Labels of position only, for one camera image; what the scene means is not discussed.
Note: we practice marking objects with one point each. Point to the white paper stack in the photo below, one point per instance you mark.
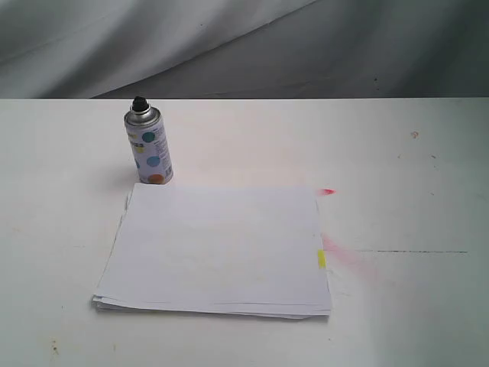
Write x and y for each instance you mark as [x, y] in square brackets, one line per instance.
[250, 251]

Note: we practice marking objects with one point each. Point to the yellow sticky tab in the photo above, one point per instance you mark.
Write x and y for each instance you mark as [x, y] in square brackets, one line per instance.
[321, 258]

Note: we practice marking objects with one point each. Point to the white polka-dot spray can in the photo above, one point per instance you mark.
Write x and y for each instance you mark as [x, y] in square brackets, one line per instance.
[144, 126]

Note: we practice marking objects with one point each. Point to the grey backdrop cloth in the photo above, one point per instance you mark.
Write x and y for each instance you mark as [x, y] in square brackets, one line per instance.
[244, 49]

